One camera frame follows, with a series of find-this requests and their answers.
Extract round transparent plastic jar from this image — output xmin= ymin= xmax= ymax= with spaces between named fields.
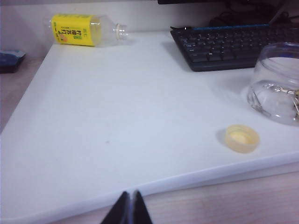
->
xmin=246 ymin=42 xmax=299 ymax=128

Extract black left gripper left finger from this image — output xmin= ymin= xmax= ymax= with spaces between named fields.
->
xmin=100 ymin=190 xmax=132 ymax=224

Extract black cables behind monitor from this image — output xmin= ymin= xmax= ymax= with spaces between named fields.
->
xmin=208 ymin=4 xmax=290 ymax=27

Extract dark blue flat box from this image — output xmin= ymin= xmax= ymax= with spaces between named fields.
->
xmin=0 ymin=50 xmax=27 ymax=74

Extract white raised desk board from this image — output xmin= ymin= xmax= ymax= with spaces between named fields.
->
xmin=0 ymin=29 xmax=299 ymax=224

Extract black computer monitor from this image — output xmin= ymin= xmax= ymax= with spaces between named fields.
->
xmin=157 ymin=0 xmax=299 ymax=5

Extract black computer keyboard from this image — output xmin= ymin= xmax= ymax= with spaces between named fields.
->
xmin=170 ymin=23 xmax=299 ymax=72

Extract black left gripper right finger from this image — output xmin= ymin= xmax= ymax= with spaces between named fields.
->
xmin=132 ymin=189 xmax=153 ymax=224

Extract yellow label plastic bottle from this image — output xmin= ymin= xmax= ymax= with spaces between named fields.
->
xmin=43 ymin=13 xmax=130 ymax=48

